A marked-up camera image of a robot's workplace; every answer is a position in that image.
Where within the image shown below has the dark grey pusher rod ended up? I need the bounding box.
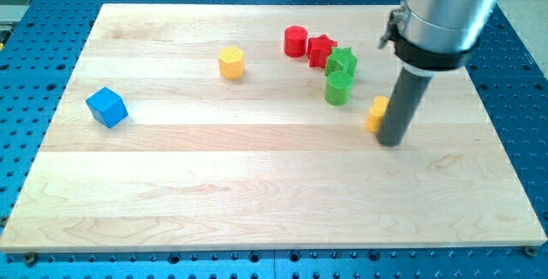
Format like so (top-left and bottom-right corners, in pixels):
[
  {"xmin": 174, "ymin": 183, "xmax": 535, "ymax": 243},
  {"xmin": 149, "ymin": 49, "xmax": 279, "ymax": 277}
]
[{"xmin": 377, "ymin": 65, "xmax": 433, "ymax": 146}]

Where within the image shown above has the yellow heart block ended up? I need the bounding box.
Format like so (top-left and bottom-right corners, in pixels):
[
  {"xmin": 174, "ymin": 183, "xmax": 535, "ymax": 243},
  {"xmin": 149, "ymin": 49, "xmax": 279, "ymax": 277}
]
[{"xmin": 365, "ymin": 96, "xmax": 390, "ymax": 134}]

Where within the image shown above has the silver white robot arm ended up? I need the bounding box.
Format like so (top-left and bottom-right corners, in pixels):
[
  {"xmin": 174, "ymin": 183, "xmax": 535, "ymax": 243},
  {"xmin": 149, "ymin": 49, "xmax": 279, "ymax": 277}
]
[{"xmin": 377, "ymin": 0, "xmax": 497, "ymax": 147}]

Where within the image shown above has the green cylinder block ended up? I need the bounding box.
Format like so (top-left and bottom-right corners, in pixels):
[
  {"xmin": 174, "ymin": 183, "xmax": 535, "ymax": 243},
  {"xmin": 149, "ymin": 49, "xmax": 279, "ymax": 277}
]
[{"xmin": 325, "ymin": 71, "xmax": 353, "ymax": 106}]

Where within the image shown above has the green star block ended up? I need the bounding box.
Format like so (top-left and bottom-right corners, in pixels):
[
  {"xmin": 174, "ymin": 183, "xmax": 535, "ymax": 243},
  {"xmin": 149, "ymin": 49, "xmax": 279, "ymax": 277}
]
[{"xmin": 325, "ymin": 46, "xmax": 358, "ymax": 78}]

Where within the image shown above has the red star block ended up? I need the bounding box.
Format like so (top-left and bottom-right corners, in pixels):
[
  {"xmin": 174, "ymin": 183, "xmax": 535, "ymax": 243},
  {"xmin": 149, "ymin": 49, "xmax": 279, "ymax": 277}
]
[{"xmin": 307, "ymin": 34, "xmax": 338, "ymax": 68}]

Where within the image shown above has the red cylinder block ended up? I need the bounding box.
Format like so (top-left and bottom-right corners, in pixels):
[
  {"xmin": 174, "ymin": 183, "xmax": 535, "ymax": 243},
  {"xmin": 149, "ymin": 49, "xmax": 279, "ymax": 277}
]
[{"xmin": 283, "ymin": 26, "xmax": 308, "ymax": 57}]

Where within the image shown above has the yellow hexagon block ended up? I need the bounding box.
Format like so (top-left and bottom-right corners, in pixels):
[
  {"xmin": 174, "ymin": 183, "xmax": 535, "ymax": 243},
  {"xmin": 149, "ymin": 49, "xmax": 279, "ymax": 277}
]
[{"xmin": 217, "ymin": 46, "xmax": 245, "ymax": 80}]

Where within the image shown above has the light wooden board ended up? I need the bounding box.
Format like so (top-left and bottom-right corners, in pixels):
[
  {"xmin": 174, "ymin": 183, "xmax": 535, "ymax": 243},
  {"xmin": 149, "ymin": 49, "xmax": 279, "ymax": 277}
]
[{"xmin": 1, "ymin": 3, "xmax": 546, "ymax": 252}]

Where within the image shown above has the blue cube block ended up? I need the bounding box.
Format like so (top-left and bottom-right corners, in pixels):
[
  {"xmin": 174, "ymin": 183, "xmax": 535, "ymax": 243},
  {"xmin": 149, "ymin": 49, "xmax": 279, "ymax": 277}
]
[{"xmin": 86, "ymin": 87, "xmax": 128, "ymax": 128}]

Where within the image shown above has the black clamp ring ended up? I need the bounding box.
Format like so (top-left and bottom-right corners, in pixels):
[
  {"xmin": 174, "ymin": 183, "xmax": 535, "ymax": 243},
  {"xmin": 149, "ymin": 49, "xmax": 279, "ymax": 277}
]
[{"xmin": 378, "ymin": 8, "xmax": 480, "ymax": 73}]

